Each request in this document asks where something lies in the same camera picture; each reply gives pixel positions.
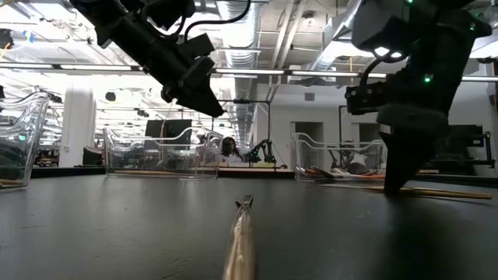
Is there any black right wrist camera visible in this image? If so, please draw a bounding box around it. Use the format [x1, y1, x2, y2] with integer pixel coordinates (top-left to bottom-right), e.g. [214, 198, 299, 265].
[345, 82, 391, 117]

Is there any long ceiling light strip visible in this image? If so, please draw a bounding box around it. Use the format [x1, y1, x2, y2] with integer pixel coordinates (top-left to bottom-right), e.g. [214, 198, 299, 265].
[0, 61, 498, 82]

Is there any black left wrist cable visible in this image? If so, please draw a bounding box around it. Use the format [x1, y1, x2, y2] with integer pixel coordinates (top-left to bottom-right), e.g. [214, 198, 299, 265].
[182, 0, 252, 42]

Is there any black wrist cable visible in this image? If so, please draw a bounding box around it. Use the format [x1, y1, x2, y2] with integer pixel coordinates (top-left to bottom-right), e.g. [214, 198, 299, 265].
[359, 57, 394, 90]
[182, 0, 252, 42]

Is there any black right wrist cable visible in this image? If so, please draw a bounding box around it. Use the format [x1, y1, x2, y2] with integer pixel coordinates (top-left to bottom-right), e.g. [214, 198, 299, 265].
[359, 57, 394, 90]

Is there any black equipment rack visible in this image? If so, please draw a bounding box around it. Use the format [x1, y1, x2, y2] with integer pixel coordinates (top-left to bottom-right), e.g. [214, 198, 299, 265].
[447, 124, 496, 169]

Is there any black monitor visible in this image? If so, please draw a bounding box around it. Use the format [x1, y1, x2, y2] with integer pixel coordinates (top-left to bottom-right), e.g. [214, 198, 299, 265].
[144, 118, 194, 145]

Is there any white pillar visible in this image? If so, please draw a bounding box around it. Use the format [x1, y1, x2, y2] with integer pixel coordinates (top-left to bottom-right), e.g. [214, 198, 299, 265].
[58, 88, 97, 168]

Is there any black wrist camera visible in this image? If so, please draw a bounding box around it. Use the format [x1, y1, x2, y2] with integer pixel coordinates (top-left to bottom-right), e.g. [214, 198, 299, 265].
[345, 82, 391, 117]
[177, 33, 216, 59]

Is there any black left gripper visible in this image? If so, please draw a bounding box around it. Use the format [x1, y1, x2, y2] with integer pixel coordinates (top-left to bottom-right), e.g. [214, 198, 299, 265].
[112, 15, 226, 118]

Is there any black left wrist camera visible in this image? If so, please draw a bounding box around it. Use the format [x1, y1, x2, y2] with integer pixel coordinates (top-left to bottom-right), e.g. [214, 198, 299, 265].
[177, 33, 216, 59]

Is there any clear plastic bin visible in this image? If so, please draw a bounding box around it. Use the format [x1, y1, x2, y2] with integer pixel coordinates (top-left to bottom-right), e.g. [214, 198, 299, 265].
[103, 127, 224, 180]
[291, 131, 390, 183]
[0, 91, 51, 191]

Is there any silver ceiling duct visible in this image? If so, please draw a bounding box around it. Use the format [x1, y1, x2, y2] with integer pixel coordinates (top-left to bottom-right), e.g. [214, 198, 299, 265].
[216, 0, 269, 135]
[310, 15, 363, 75]

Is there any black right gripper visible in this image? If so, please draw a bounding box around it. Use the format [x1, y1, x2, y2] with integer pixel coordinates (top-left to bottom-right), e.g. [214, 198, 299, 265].
[376, 38, 475, 195]

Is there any black background chair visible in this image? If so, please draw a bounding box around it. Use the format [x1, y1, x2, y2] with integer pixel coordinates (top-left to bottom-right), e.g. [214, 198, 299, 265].
[82, 145, 104, 167]

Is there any person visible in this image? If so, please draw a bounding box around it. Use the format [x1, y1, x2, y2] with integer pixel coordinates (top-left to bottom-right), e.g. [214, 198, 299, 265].
[219, 136, 246, 163]

